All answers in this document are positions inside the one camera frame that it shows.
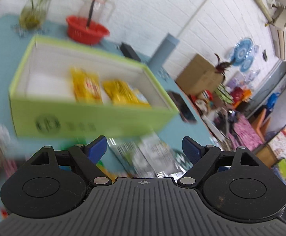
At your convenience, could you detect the large yellow snack bag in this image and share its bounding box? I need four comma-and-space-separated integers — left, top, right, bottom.
102, 79, 150, 107

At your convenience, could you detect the yellow snack packet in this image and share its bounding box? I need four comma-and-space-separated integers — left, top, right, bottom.
70, 67, 102, 103

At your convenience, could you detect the silver foil snack bag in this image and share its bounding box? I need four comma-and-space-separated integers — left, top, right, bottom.
107, 133, 184, 178

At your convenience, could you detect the smartphone with red case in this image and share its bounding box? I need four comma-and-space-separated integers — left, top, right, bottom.
167, 91, 197, 124

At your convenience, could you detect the green cardboard box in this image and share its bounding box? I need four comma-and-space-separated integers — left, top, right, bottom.
9, 35, 178, 138

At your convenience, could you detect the brown cardboard box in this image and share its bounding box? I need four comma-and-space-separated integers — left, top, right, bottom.
175, 54, 223, 95

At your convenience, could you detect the grey blue thermos bottle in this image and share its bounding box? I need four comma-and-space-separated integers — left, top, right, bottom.
147, 33, 179, 74

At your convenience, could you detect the dark purple potted plant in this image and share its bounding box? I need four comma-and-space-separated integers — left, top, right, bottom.
215, 53, 234, 75

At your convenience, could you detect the black rectangular case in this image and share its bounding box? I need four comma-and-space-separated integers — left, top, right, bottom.
120, 43, 141, 62

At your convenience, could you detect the blue paper fan decoration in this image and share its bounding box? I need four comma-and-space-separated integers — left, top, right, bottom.
231, 38, 255, 73

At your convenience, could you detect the red plastic basket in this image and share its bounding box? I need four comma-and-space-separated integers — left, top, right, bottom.
66, 15, 110, 45

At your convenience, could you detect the glass pitcher with straw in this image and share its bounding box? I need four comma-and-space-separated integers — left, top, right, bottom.
78, 0, 115, 27

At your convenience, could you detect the white air conditioner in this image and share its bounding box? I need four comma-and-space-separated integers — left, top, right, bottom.
270, 7, 286, 61

